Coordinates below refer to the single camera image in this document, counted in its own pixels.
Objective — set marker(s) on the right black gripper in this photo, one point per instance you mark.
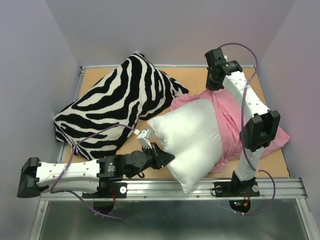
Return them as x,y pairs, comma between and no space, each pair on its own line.
210,84

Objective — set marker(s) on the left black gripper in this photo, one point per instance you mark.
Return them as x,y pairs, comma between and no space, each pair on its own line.
161,158

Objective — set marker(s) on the white pillow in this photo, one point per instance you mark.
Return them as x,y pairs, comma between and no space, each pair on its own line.
190,133

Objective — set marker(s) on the plain pink pillow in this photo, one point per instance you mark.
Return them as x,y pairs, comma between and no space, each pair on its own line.
228,115

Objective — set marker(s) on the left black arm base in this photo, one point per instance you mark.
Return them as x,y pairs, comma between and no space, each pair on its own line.
112,190

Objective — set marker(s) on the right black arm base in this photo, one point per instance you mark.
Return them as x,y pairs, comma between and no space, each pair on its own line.
230,189

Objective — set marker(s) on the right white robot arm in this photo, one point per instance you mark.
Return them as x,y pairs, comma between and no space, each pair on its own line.
258,123

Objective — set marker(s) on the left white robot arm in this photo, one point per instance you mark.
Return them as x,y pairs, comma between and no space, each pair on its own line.
98,178

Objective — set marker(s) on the zebra striped pillow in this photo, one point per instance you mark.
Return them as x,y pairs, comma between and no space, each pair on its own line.
99,122

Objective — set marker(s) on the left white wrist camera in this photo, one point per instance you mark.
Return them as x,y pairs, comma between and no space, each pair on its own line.
143,137

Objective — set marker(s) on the aluminium frame rail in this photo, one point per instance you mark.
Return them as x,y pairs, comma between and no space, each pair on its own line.
171,190

